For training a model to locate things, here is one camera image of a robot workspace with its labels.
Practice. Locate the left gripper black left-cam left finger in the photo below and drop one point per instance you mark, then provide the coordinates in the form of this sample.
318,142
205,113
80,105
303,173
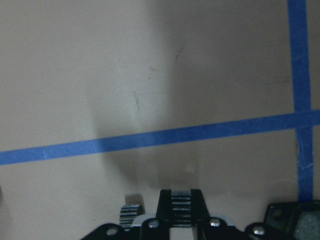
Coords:
158,227

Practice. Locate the small black gear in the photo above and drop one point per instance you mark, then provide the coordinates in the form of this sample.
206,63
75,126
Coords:
127,215
181,202

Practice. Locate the left gripper black left-cam right finger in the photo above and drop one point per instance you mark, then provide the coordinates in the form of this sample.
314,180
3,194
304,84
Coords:
205,226

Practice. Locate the dark grey brake pad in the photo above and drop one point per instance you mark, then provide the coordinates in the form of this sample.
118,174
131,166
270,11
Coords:
301,220

